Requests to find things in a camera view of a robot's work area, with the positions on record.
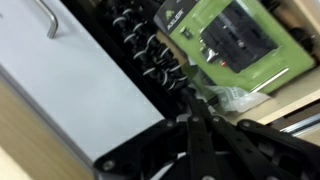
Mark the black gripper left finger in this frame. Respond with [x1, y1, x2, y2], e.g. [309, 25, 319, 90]
[93, 119, 187, 180]

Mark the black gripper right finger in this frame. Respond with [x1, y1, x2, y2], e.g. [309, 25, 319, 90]
[237, 119, 320, 180]

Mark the white top drawer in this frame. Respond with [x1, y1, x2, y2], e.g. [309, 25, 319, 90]
[0, 0, 163, 171]

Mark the clear plastic bag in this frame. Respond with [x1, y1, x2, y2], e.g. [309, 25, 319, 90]
[190, 66, 270, 113]

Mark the green product package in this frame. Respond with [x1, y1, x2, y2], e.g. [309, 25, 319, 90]
[153, 0, 315, 94]

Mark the silver drawer handle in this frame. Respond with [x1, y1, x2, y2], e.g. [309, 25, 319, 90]
[34, 0, 59, 39]

